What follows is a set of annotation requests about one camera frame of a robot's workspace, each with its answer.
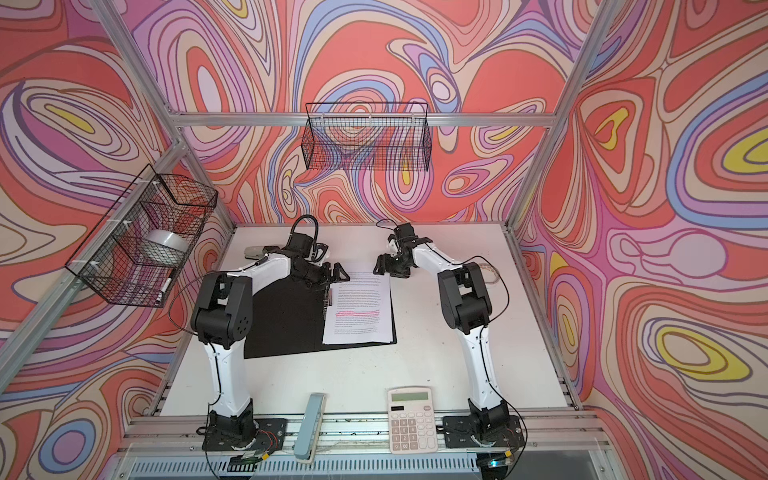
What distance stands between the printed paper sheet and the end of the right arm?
0.04 meters

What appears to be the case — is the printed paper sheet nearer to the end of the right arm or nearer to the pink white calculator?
the end of the right arm

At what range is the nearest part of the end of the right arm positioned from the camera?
83 centimetres

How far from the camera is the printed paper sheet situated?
3.03 ft

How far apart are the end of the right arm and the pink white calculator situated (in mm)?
349

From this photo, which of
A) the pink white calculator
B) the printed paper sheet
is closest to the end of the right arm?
the printed paper sheet

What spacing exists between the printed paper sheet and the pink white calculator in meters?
0.18

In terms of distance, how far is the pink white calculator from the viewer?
72 cm
